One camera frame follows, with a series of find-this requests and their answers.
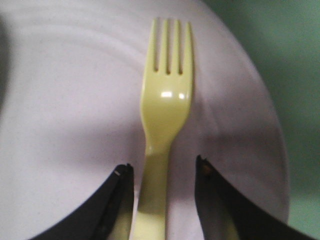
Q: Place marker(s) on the round beige plate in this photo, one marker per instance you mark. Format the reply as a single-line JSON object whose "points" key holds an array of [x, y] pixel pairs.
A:
{"points": [[71, 73]]}

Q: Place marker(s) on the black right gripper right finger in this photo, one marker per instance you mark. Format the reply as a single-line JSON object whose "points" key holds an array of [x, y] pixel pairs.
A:
{"points": [[246, 221]]}

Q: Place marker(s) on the yellow plastic fork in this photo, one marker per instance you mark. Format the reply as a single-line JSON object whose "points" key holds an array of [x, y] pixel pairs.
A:
{"points": [[165, 104]]}

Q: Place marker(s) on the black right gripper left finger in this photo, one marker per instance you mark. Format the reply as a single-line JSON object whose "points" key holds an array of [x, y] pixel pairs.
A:
{"points": [[106, 215]]}

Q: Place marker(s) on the light green serving tray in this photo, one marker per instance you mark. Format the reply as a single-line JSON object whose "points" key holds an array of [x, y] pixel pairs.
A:
{"points": [[282, 37]]}

